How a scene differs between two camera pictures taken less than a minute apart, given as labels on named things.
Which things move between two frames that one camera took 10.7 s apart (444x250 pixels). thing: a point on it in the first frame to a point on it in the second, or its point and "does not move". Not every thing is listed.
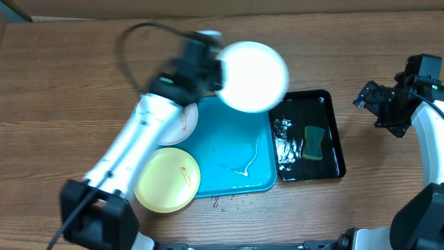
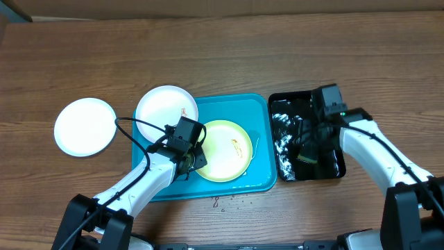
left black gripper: [217, 71] to [201, 158]
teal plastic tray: [234, 148] does not move
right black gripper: [376, 105] to [310, 148]
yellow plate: [167, 181] to [229, 150]
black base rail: [305, 245] does not move
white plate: [255, 76] to [85, 127]
